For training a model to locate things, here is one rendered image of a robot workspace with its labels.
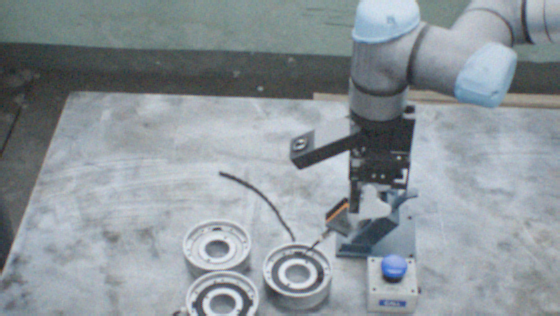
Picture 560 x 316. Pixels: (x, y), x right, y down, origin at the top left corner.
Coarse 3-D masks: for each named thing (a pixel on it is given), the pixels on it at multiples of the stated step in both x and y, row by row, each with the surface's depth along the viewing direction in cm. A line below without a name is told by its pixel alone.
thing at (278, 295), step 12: (276, 252) 131; (288, 252) 132; (312, 252) 132; (324, 252) 131; (264, 264) 129; (288, 264) 130; (300, 264) 131; (324, 264) 130; (264, 276) 127; (288, 276) 132; (312, 276) 129; (264, 288) 129; (276, 288) 125; (300, 288) 127; (324, 288) 126; (276, 300) 127; (288, 300) 125; (300, 300) 125; (312, 300) 126
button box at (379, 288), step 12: (372, 264) 129; (408, 264) 129; (372, 276) 127; (384, 276) 126; (408, 276) 127; (372, 288) 125; (384, 288) 125; (396, 288) 125; (408, 288) 125; (420, 288) 128; (372, 300) 126; (384, 300) 125; (396, 300) 125; (408, 300) 125; (372, 312) 127; (384, 312) 127; (396, 312) 127; (408, 312) 127
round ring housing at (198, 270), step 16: (208, 224) 136; (224, 224) 136; (192, 240) 134; (208, 240) 134; (224, 240) 134; (240, 240) 134; (192, 256) 131; (192, 272) 131; (208, 272) 128; (240, 272) 131
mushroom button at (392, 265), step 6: (384, 258) 126; (390, 258) 126; (396, 258) 126; (402, 258) 126; (384, 264) 125; (390, 264) 125; (396, 264) 125; (402, 264) 125; (384, 270) 124; (390, 270) 124; (396, 270) 124; (402, 270) 124; (390, 276) 124; (396, 276) 124; (402, 276) 124
